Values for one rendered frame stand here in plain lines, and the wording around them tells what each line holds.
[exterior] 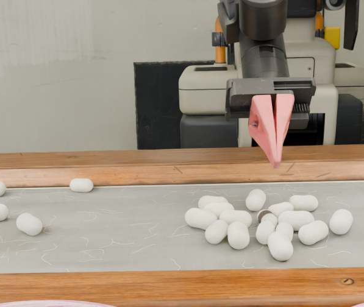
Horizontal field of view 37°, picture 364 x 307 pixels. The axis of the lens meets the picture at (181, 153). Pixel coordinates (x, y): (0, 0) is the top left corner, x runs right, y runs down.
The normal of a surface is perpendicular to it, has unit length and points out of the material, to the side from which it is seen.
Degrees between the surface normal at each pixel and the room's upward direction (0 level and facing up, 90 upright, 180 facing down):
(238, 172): 45
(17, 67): 90
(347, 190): 0
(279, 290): 0
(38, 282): 0
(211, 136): 90
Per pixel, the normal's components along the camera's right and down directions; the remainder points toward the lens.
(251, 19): -0.50, 0.75
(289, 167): -0.04, -0.51
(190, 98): -0.07, 0.25
